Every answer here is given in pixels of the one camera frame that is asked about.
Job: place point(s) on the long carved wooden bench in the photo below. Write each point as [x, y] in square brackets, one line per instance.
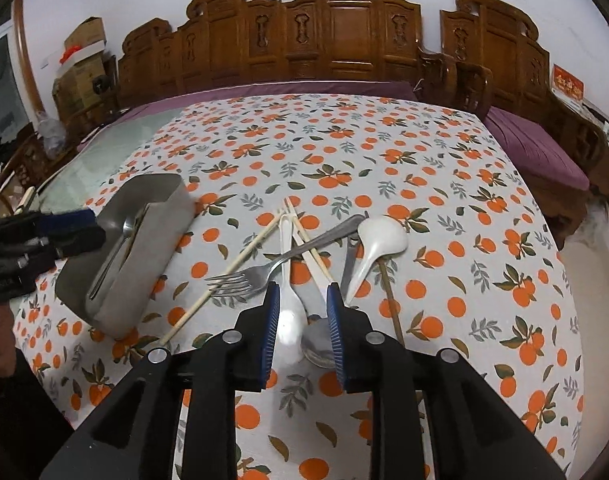
[329, 35]

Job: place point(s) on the light bamboo chopstick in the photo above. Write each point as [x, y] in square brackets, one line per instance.
[224, 272]
[304, 245]
[314, 265]

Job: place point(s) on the carved wooden sofa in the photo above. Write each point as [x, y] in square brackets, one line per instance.
[504, 50]

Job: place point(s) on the metal fork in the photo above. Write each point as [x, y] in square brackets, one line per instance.
[234, 280]

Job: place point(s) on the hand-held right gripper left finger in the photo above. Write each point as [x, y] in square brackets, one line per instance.
[269, 330]

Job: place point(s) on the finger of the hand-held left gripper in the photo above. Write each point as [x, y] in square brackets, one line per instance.
[79, 240]
[74, 219]

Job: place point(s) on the long purple bench cushion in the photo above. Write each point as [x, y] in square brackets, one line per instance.
[284, 91]

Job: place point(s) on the red wall calendar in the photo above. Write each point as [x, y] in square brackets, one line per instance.
[567, 84]

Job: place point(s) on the stack of cardboard boxes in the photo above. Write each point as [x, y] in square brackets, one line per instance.
[82, 75]

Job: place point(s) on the large white ladle spoon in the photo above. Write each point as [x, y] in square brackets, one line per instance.
[382, 240]

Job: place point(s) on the white plastic bag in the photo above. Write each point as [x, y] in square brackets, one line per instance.
[597, 217]

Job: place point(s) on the slim white plastic spoon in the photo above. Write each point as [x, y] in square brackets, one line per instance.
[290, 320]

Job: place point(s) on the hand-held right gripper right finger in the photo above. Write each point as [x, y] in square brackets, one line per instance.
[334, 330]

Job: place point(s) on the clear plastic bag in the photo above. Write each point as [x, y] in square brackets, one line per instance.
[52, 135]

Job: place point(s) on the purple sofa cushion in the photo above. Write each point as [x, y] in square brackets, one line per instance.
[534, 150]

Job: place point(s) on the metal spoon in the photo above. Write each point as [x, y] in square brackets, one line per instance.
[315, 342]
[117, 247]

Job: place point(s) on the dark brown wooden chopstick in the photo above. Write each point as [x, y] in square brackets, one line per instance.
[392, 305]

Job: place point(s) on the orange fruit print tablecloth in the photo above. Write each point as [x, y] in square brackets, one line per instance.
[434, 210]

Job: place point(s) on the wooden chair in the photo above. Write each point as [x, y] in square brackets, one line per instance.
[14, 170]

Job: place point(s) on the stainless steel utensil container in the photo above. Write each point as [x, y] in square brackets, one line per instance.
[149, 240]

